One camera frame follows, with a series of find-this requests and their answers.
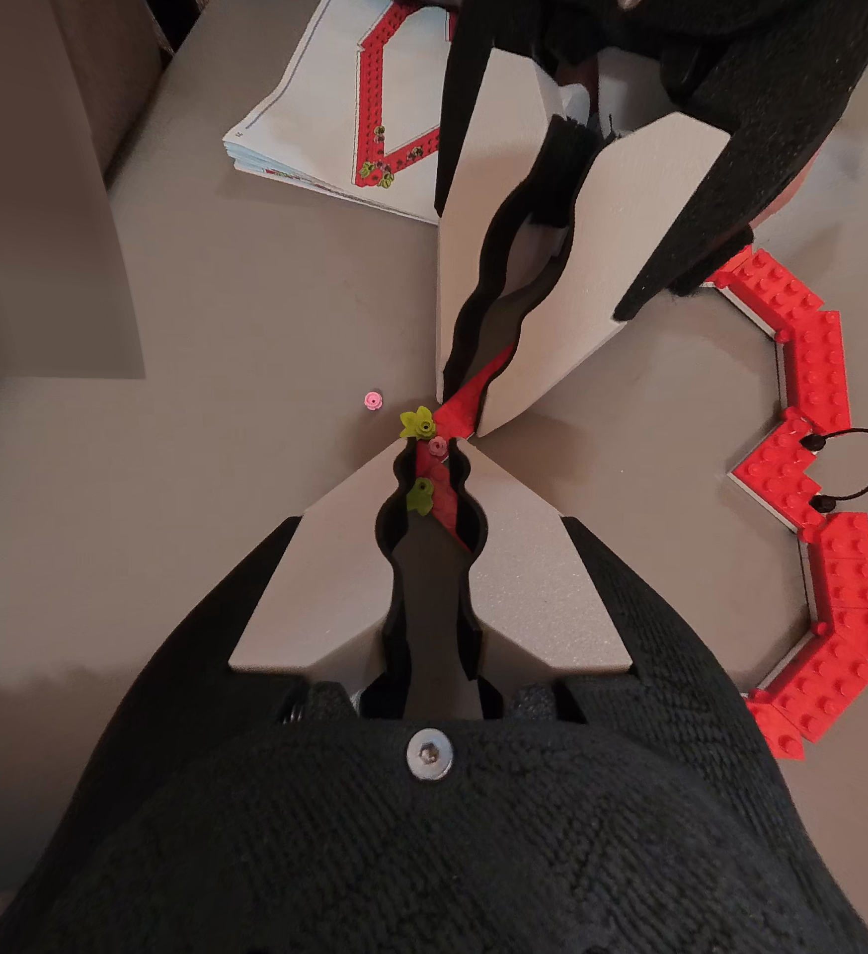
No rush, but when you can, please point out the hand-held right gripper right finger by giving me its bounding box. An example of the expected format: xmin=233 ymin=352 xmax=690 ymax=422
xmin=455 ymin=436 xmax=633 ymax=720

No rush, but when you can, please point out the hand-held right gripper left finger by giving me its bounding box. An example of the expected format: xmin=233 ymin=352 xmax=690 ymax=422
xmin=229 ymin=436 xmax=416 ymax=718

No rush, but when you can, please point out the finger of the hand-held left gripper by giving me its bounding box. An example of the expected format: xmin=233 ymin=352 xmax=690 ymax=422
xmin=436 ymin=48 xmax=606 ymax=407
xmin=474 ymin=112 xmax=734 ymax=439

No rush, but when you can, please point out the lego instruction booklet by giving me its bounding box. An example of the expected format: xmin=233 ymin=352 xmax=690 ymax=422
xmin=223 ymin=0 xmax=472 ymax=225

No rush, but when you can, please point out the black cord loop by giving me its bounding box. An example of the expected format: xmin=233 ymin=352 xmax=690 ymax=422
xmin=802 ymin=428 xmax=868 ymax=515

